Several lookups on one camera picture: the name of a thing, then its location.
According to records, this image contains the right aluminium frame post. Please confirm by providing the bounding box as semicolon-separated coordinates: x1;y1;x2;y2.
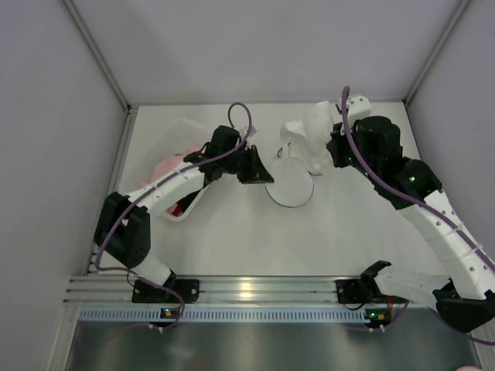
402;0;474;108

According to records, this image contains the white bra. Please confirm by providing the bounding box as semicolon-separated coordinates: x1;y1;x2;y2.
280;100;334;175

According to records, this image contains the pink garment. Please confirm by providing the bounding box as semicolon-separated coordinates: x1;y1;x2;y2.
140;145;202;217

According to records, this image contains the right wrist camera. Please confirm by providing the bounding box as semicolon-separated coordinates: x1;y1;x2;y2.
345;94;372;127

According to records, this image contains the round mesh laundry bag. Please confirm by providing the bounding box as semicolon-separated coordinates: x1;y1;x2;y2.
265;143;323;209

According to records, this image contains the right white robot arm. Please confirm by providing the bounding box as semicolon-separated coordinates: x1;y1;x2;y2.
326;116;494;333

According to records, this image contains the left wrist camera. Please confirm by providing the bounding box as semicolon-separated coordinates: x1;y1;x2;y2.
240;126;258;140

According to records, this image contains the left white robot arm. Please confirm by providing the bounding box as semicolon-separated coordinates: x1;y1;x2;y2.
94;126;274;294

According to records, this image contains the left aluminium frame post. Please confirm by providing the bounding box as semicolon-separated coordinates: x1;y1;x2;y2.
63;0;135;111

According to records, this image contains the aluminium frame post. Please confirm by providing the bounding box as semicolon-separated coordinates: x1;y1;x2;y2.
63;0;135;111
402;0;474;108

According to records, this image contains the white plastic basket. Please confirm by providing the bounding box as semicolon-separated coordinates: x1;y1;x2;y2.
118;118;213;222

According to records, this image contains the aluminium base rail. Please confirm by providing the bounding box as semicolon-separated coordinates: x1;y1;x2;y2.
63;274;484;307

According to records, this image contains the black garment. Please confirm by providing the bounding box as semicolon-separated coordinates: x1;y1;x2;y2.
176;191;200;213

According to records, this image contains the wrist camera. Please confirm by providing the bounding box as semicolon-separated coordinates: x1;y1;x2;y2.
345;94;372;127
240;126;258;140

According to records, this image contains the slotted cable duct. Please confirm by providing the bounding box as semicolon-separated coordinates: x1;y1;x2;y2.
79;307;388;324

